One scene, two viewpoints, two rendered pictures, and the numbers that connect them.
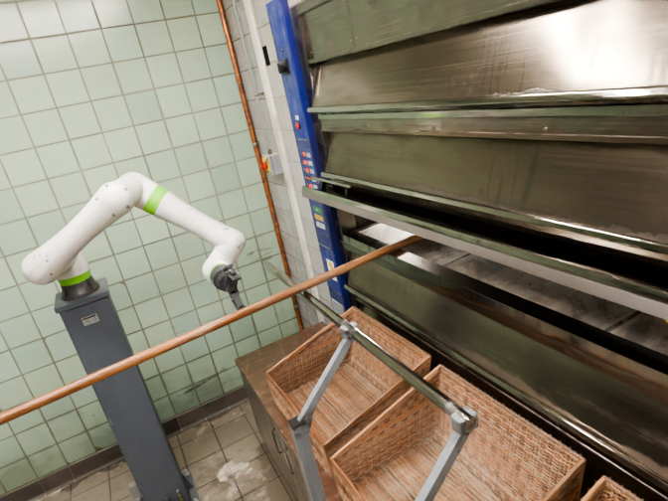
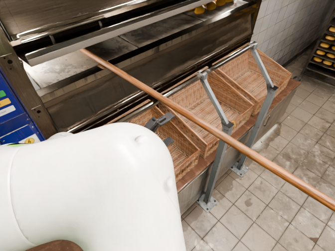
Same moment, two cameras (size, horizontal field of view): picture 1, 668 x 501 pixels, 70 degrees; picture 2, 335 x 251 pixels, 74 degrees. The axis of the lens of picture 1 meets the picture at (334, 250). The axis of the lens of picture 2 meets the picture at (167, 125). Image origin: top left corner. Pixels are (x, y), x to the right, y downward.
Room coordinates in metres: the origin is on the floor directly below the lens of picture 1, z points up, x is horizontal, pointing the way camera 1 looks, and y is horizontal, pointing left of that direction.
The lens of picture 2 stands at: (1.71, 0.88, 1.82)
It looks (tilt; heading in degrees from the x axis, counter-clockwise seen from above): 47 degrees down; 250
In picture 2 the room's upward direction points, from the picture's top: straight up
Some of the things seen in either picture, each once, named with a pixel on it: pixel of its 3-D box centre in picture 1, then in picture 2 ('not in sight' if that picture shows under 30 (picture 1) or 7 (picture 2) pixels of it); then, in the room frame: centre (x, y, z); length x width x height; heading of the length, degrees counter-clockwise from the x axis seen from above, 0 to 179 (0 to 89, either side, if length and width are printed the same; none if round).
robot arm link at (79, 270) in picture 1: (65, 259); not in sight; (1.88, 1.07, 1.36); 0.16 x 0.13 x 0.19; 177
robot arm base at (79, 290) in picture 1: (78, 281); not in sight; (1.94, 1.10, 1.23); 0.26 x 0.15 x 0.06; 24
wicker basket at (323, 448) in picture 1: (344, 380); (140, 153); (1.59, 0.06, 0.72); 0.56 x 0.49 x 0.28; 24
